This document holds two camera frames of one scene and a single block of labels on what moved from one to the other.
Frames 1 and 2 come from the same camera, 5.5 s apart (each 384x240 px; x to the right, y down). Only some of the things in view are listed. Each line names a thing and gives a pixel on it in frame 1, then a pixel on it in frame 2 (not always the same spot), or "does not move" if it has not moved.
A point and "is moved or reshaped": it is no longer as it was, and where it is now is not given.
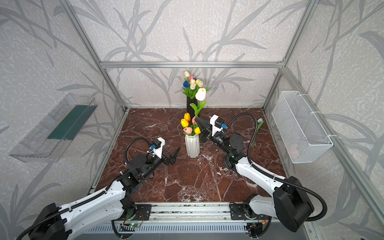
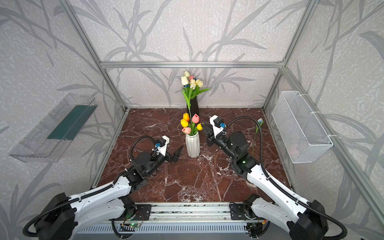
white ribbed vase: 192,145 does not move
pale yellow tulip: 192,84 does not move
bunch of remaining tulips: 190,125 is moved or reshaped
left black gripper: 165,159 does not move
